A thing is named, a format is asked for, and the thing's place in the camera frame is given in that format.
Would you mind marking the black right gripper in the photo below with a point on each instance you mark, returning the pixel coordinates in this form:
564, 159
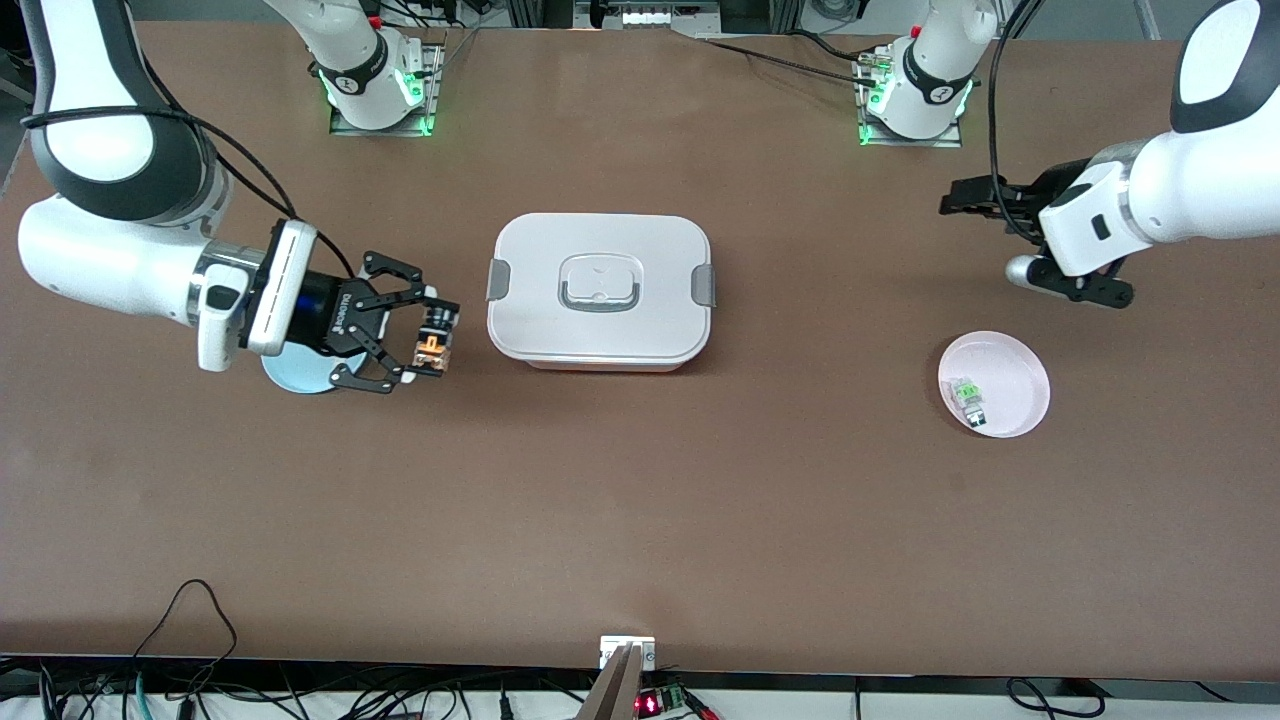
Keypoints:
326, 313

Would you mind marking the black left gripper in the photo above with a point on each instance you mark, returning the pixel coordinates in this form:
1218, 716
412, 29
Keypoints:
1022, 202

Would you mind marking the small black brown object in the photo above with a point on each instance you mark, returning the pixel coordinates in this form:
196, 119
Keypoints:
434, 342

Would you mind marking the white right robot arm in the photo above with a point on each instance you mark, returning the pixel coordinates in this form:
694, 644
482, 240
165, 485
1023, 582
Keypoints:
110, 260

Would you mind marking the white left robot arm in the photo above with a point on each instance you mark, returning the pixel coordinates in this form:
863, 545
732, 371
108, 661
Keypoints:
1190, 180

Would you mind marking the white lidded lunch box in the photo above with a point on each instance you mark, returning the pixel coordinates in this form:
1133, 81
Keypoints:
598, 290

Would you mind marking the light blue plate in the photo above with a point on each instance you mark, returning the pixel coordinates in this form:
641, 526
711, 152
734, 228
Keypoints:
300, 372

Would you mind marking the pink plate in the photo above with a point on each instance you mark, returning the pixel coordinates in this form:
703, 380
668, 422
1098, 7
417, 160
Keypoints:
1010, 375

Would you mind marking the white light strip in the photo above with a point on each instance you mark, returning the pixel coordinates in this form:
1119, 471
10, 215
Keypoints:
665, 16

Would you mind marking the red LED circuit board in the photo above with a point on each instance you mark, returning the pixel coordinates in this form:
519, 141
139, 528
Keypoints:
660, 700

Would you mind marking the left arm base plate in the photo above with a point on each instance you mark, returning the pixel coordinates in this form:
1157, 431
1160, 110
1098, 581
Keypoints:
955, 135

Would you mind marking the green push-button switch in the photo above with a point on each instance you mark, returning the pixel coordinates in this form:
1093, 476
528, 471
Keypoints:
969, 399

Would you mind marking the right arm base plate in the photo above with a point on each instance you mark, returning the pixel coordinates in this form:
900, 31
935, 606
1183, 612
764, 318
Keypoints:
432, 95

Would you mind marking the small white bracket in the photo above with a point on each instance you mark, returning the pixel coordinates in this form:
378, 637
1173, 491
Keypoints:
612, 646

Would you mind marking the aluminium camera mount bar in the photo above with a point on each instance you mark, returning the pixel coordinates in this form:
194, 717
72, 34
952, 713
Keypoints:
612, 690

